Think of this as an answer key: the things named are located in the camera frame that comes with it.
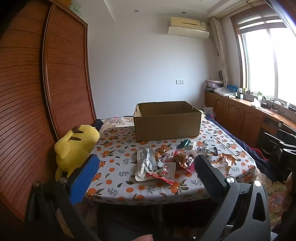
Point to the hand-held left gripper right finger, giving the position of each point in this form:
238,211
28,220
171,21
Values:
208,176

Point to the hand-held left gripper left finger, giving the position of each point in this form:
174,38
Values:
83,183

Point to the silver orange snack packet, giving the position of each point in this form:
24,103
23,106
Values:
225,158

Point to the brown cardboard box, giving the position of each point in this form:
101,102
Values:
166,127

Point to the person's left hand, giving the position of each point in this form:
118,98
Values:
142,238

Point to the crumpled silver snack packet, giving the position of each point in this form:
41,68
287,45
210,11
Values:
205,151

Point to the orange fruit print tablecloth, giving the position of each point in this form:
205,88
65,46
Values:
115,166

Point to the yellow plush toy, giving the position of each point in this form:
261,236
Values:
69,148

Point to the teal snack packet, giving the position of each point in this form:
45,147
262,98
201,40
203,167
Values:
185,143

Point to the red white snack packet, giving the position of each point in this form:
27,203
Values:
165,172

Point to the bronze foil snack packet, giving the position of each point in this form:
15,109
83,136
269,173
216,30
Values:
161,151

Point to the dark blue cloth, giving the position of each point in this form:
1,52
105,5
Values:
98,124

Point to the silver white snack packet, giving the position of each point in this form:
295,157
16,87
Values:
145,162

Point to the wooden low cabinet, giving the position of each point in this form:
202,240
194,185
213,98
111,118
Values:
235,115

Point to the floral pillow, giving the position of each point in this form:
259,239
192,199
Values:
118,121

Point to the floral blanket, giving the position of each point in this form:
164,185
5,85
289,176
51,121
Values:
275,201

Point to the black chair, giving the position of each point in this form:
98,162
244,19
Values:
275,148

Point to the clear plastic bag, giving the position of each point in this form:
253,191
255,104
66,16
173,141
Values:
224,91

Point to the blue bottles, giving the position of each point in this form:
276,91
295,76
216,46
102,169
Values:
232,88

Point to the stack of tissue boxes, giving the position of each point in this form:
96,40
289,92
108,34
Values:
214,84

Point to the black electronic device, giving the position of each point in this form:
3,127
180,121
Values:
268,104

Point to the small round mirror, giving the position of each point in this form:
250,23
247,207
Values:
221,74

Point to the wooden slatted wardrobe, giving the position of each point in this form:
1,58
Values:
27,92

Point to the pale patterned curtain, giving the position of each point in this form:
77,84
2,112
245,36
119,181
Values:
219,46

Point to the wooden framed window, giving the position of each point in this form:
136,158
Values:
266,58

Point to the pale green item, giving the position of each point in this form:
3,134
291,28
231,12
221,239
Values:
75,7

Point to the white wall switch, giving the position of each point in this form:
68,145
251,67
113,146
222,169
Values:
180,81

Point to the white wall air conditioner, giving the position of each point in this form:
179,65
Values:
187,29

